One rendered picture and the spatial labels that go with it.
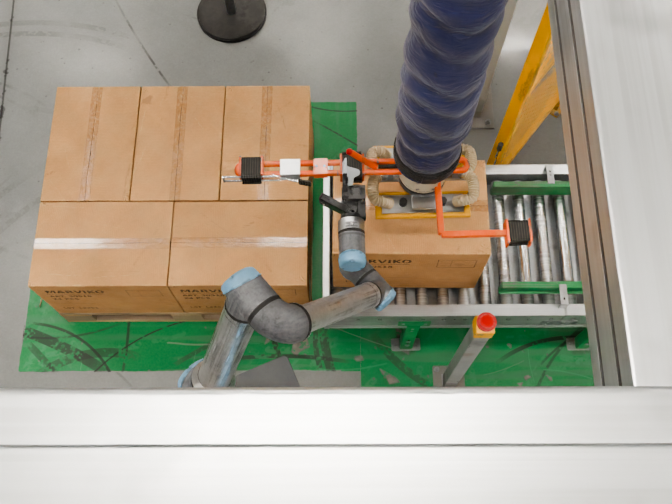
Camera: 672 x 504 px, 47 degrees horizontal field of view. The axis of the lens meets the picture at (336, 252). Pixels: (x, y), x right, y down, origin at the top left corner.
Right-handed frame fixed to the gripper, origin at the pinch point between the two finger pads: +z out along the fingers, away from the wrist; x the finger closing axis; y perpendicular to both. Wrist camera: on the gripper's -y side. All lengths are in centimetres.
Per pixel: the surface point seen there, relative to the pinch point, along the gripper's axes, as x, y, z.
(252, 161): 2.3, -31.5, 1.8
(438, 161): 22.3, 29.8, -10.1
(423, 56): 76, 20, -8
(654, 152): 179, 26, -91
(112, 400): 195, -17, -116
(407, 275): -56, 26, -21
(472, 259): -37, 49, -22
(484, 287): -72, 59, -22
